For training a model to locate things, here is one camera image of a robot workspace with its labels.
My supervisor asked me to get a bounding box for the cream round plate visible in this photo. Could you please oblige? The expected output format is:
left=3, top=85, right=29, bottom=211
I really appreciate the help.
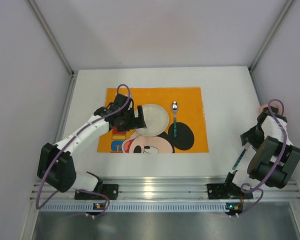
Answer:
left=136, top=104, right=170, bottom=137

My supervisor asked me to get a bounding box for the fork with patterned handle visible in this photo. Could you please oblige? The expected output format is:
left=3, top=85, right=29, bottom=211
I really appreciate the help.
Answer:
left=232, top=148, right=247, bottom=171

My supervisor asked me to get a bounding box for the spoon with patterned handle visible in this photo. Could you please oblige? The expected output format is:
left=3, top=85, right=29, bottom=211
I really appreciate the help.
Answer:
left=171, top=101, right=179, bottom=138

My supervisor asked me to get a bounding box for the pink plastic cup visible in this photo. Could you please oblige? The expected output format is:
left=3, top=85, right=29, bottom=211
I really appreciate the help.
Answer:
left=258, top=103, right=284, bottom=116

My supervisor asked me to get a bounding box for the orange cartoon mouse placemat cloth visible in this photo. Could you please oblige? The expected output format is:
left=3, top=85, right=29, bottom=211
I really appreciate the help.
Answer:
left=97, top=87, right=209, bottom=154

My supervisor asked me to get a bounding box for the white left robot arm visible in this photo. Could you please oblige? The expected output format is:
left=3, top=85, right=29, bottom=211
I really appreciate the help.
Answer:
left=37, top=93, right=146, bottom=193

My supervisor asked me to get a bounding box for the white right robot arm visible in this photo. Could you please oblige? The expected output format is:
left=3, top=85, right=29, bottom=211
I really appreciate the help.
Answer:
left=227, top=107, right=300, bottom=189

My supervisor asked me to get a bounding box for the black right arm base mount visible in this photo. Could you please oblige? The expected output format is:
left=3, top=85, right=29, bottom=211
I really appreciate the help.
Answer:
left=206, top=183, right=254, bottom=200

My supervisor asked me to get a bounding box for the aluminium front frame rail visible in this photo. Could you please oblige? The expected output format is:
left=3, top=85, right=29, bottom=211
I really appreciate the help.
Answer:
left=29, top=176, right=300, bottom=202

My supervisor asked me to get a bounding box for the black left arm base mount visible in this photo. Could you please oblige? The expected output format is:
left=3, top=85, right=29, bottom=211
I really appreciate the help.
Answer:
left=74, top=184, right=119, bottom=200

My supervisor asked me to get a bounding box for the slotted grey cable duct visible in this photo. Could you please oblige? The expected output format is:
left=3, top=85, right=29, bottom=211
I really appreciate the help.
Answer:
left=39, top=202, right=293, bottom=213

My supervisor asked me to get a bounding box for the left aluminium corner post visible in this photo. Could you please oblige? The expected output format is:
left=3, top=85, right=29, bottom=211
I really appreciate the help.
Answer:
left=25, top=0, right=75, bottom=77

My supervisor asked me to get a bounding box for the aluminium corner post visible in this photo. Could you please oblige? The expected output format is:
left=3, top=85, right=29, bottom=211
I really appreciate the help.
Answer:
left=25, top=0, right=75, bottom=77
left=248, top=0, right=296, bottom=74

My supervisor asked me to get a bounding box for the right aluminium corner post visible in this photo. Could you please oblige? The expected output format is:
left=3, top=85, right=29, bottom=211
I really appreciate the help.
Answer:
left=248, top=0, right=296, bottom=74

